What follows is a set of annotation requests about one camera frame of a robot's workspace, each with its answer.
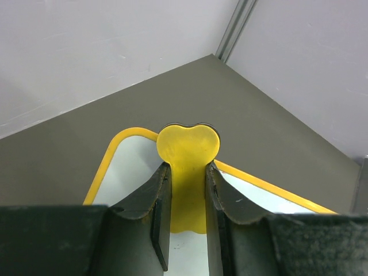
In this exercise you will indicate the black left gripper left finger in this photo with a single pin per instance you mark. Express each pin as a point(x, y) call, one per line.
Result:
point(132, 237)

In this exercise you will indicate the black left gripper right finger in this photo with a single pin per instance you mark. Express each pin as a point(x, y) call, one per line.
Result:
point(245, 239)

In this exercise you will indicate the yellow-framed whiteboard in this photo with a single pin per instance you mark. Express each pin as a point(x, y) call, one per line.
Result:
point(132, 158)

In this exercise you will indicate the yellow bone-shaped eraser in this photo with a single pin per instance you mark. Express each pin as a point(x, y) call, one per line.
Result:
point(188, 149)

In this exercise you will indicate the black notebook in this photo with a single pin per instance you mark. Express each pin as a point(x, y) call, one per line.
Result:
point(359, 200)

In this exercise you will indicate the aluminium corner post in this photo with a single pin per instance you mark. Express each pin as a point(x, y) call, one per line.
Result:
point(234, 28)

